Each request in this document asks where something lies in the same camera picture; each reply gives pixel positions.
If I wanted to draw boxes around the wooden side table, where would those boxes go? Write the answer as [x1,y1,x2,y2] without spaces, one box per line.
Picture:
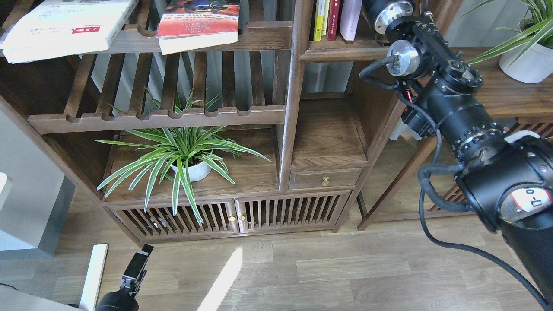
[352,60,552,231]

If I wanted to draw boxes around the small drawer brass knob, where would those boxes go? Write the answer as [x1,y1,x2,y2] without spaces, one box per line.
[288,168,364,190]

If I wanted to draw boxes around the spider plant white pot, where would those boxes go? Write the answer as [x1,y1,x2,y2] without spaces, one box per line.
[96,86,272,226]

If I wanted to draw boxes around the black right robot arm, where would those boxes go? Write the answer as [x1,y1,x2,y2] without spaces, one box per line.
[359,0,553,311]

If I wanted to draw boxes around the slatted cabinet door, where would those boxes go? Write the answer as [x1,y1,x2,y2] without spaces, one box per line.
[235,191,350,235]
[109,200,240,243]

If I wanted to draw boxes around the potted plant white pot right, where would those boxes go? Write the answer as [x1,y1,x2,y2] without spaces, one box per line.
[469,0,553,83]

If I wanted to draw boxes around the red orange cover book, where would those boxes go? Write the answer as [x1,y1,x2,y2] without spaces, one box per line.
[156,0,240,55]

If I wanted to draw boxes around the yellow upright book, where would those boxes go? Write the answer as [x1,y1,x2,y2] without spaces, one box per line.
[312,0,326,41]

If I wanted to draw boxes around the right slatted cabinet door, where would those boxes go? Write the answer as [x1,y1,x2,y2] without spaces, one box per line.
[235,191,350,235]

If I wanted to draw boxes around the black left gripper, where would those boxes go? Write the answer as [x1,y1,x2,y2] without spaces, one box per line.
[95,244,154,311]

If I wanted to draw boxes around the dark red upright book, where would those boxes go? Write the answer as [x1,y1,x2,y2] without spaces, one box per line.
[327,0,342,41]

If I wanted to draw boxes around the dark wooden bookshelf cabinet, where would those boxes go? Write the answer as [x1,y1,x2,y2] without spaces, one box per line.
[1,0,388,244]

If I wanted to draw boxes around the pale lilac white book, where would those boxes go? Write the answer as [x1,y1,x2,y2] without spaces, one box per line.
[338,0,362,41]

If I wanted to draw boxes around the left slatted cabinet door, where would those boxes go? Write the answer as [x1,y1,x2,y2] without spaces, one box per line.
[109,200,240,243]

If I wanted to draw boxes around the large white book red stamp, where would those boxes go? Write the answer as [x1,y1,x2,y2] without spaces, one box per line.
[1,0,137,63]

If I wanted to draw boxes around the white table leg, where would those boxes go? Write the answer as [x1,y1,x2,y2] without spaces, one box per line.
[79,244,108,311]

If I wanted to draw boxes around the cream thin upright book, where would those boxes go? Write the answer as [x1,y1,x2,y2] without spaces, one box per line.
[321,0,331,37]

